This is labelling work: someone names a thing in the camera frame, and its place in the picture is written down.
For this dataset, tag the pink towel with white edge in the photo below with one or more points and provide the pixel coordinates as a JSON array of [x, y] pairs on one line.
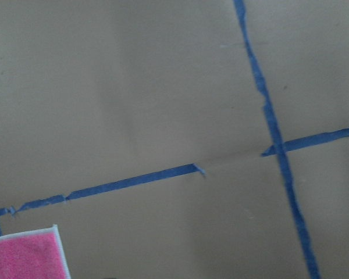
[[33, 254]]

